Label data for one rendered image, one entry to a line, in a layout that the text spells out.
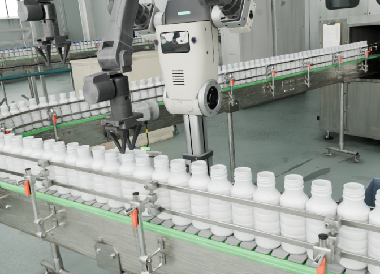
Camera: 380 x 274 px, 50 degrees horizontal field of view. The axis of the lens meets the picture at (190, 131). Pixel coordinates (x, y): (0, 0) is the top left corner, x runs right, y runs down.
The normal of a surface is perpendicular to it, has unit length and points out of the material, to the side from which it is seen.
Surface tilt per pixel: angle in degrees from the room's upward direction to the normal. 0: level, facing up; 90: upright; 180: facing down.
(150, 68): 90
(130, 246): 90
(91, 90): 90
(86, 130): 90
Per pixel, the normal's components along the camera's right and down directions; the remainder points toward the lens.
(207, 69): 0.81, 0.26
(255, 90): 0.59, 0.15
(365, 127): -0.83, 0.15
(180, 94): -0.58, 0.26
